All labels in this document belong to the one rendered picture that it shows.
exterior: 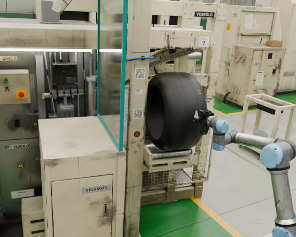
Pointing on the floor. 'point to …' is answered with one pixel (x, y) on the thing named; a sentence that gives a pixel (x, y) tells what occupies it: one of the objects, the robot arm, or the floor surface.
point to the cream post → (134, 183)
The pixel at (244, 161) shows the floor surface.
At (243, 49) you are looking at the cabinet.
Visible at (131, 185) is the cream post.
